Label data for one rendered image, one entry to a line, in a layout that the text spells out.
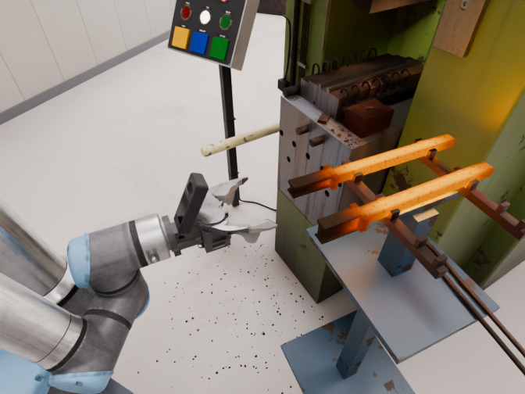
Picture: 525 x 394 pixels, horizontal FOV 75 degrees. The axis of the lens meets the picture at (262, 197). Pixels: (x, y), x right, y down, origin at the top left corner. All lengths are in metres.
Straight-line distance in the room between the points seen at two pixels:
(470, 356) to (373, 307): 1.01
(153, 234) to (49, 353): 0.24
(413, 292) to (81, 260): 0.73
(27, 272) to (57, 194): 1.78
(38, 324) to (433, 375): 1.48
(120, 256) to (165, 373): 1.06
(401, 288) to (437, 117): 0.48
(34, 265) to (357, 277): 0.71
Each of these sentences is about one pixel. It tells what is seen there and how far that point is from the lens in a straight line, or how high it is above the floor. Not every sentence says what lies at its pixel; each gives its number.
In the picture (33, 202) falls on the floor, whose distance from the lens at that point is 2.57.
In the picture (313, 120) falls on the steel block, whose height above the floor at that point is 0.91.
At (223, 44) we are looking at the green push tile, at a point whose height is 1.03.
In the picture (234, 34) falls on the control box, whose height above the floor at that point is 1.06.
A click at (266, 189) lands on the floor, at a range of 2.23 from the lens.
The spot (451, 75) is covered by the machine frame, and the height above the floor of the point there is 1.13.
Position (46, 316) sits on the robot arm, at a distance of 0.65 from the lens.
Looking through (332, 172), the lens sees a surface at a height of 1.04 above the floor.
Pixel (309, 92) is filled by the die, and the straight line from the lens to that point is 1.25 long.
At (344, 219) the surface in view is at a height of 1.05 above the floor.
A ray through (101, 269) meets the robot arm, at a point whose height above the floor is 1.02.
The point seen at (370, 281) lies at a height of 0.77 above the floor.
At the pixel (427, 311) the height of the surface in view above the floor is 0.77.
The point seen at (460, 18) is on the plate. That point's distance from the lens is 1.00.
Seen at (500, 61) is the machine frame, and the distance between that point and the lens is 0.98.
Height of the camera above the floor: 1.52
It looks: 44 degrees down
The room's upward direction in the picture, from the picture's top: straight up
